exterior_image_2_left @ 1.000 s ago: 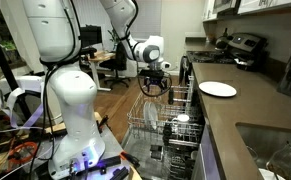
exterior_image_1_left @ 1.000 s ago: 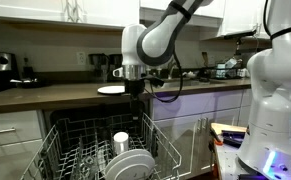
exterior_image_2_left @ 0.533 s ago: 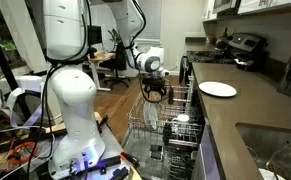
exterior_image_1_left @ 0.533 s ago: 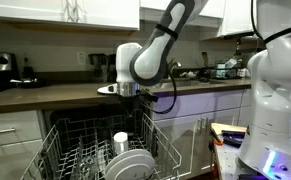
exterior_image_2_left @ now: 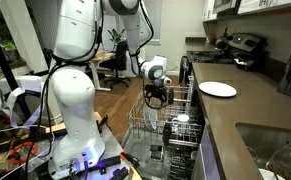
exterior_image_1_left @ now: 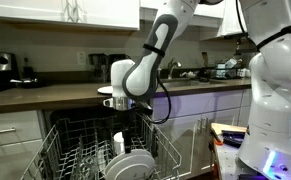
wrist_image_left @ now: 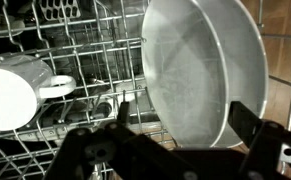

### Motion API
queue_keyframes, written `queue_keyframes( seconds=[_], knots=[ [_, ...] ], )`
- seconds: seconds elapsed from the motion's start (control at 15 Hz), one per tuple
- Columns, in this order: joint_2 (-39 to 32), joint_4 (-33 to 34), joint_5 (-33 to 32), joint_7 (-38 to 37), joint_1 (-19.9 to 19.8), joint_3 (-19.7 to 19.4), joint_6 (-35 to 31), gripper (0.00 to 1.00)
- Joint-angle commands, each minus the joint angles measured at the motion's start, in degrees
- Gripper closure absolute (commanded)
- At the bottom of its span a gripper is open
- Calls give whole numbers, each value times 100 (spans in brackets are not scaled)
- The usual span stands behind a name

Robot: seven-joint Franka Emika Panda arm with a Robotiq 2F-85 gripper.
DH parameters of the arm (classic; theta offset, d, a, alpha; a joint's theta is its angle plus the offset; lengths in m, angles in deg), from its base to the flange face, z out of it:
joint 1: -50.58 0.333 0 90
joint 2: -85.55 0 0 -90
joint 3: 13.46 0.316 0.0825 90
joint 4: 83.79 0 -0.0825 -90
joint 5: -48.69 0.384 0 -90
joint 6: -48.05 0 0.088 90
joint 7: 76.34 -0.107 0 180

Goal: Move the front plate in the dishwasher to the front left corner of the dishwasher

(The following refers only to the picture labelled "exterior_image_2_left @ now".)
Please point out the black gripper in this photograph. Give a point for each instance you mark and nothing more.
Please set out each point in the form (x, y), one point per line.
(155, 90)

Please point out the white dinner plate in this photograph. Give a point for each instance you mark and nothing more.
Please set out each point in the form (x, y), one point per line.
(153, 119)
(217, 89)
(145, 117)

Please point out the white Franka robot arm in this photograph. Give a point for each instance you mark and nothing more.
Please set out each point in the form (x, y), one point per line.
(71, 100)

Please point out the dishwasher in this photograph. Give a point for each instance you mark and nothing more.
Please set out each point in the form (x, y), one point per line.
(135, 153)

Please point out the lower dishwasher rack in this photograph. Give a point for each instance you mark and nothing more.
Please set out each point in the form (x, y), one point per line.
(178, 163)

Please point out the white mug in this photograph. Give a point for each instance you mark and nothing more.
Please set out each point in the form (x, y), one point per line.
(181, 120)

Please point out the black cup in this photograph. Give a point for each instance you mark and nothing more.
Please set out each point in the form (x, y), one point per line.
(167, 133)

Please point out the black office chair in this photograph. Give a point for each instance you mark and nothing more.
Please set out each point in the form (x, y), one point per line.
(120, 60)

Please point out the wooden board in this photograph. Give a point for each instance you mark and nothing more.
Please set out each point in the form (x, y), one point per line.
(97, 116)

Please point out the metal robot mounting table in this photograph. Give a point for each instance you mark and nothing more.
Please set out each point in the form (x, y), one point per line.
(113, 146)

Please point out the wooden desk white legs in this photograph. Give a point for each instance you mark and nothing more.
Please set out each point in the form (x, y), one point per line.
(101, 56)

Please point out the stainless black stove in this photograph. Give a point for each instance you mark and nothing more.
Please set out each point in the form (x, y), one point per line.
(211, 56)

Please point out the white sink base cabinet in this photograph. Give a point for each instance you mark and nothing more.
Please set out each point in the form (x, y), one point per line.
(206, 156)

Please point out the black clamp bar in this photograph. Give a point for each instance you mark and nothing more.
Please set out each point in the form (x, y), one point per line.
(110, 163)

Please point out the green potted plant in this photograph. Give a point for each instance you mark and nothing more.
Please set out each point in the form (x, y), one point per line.
(8, 45)
(115, 35)

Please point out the window blind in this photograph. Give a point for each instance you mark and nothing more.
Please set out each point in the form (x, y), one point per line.
(155, 20)

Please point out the black kettle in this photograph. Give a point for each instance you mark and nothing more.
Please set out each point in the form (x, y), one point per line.
(222, 42)

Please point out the black pan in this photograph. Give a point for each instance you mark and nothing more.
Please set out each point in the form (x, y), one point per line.
(246, 63)

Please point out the narrow white upper cabinet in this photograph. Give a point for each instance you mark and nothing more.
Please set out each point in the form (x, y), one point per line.
(209, 10)

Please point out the steel kitchen sink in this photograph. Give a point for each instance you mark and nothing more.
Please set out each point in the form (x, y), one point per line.
(268, 140)

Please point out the dark microwave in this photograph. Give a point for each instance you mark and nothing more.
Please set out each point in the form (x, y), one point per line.
(226, 6)

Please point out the white dish in sink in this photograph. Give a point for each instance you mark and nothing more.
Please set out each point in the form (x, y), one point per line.
(268, 174)

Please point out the clear glass pitcher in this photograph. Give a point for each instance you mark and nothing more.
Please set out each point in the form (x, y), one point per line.
(288, 160)

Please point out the black stand pole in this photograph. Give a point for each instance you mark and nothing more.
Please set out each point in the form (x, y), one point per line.
(1, 56)

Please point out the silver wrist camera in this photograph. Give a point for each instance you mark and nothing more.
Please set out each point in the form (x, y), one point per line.
(167, 80)

